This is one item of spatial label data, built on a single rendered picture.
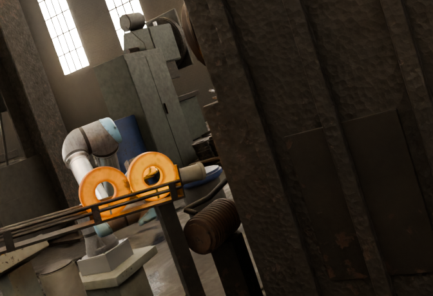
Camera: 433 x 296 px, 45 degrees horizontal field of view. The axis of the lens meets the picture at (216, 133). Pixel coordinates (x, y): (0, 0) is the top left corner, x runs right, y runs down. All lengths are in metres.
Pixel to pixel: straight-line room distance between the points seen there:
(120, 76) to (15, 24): 1.23
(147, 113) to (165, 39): 4.59
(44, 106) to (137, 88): 1.11
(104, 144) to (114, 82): 3.54
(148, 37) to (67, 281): 8.23
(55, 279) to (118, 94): 3.97
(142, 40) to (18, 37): 5.10
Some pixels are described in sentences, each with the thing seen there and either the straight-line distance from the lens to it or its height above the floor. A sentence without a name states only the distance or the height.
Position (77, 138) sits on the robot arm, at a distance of 2.08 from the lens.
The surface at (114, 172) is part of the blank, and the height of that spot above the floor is 0.77.
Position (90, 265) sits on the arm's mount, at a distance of 2.41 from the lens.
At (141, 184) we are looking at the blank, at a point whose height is 0.70.
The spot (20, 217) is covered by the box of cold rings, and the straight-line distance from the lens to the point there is 4.79.
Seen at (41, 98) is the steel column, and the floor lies 1.28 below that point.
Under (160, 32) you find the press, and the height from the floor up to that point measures 2.13.
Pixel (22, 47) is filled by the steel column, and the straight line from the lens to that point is 4.91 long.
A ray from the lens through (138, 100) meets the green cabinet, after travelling 5.47.
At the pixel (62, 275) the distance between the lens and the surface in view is 1.80.
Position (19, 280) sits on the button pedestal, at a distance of 1.92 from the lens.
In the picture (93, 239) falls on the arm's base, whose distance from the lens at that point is 2.38.
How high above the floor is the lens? 0.93
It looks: 5 degrees down
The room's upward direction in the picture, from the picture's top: 19 degrees counter-clockwise
